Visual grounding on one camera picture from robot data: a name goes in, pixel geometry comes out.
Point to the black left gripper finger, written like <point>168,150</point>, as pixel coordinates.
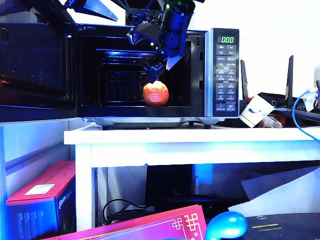
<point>60,10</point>
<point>95,8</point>

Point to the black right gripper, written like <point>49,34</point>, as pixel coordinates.
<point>175,32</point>

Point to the orange fruit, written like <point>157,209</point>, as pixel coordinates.
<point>155,95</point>

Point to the black glass microwave door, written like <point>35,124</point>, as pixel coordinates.
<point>37,62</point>

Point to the silver black microwave oven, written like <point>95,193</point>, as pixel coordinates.
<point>225,75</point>

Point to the white table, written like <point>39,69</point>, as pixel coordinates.
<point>175,136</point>

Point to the white paper cup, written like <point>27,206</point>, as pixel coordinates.
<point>255,110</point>

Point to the black computer case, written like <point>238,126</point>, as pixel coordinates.
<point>170,182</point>

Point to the red white small packet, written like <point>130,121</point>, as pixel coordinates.
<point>272,121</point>

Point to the black router with antennas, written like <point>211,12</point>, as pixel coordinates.
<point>287,102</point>

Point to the grey cardboard sheet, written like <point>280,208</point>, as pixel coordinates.
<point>275,180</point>

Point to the pink printed gift box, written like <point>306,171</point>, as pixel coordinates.
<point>140,230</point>

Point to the blue glossy oval object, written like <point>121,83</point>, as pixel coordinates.
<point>225,225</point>

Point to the white foam sheet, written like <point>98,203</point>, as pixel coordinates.
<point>275,202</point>

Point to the red and blue carton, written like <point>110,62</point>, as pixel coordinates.
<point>37,207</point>

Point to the black box yellow print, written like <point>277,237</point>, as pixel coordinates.
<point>287,227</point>

